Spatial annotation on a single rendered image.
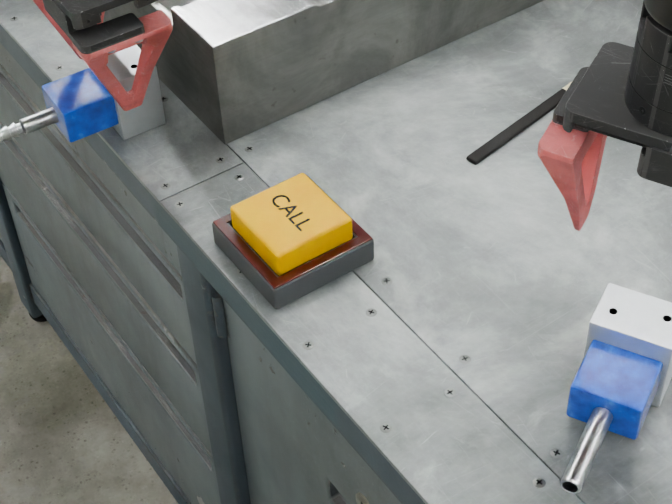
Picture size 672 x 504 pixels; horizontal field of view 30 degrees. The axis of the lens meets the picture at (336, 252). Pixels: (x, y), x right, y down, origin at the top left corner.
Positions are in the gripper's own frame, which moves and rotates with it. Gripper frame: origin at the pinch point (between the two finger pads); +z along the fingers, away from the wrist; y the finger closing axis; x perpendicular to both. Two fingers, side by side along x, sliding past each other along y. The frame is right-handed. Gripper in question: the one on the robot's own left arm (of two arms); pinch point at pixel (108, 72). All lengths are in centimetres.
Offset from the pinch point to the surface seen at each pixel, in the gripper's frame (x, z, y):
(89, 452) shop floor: 3, 84, 34
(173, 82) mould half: -5.0, 3.2, 0.1
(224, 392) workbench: -3.2, 36.1, -3.9
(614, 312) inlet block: -14.6, 0.0, -39.6
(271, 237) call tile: -1.6, 1.1, -21.4
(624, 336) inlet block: -13.8, -0.1, -41.4
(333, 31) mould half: -15.5, -1.2, -7.0
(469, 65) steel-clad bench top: -26.3, 4.9, -9.8
